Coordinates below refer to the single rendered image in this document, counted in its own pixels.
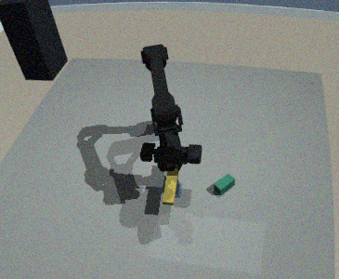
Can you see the green rectangular block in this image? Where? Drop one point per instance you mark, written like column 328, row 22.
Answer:
column 224, row 184

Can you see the yellow bar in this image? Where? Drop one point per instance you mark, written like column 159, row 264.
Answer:
column 170, row 188

